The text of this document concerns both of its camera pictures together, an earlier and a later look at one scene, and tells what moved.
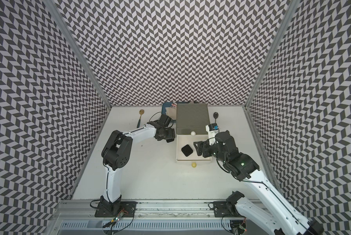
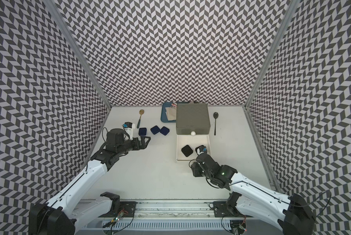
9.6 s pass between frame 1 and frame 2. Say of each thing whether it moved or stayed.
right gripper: moved
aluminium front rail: stayed
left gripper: moved
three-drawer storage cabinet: stayed
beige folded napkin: stayed
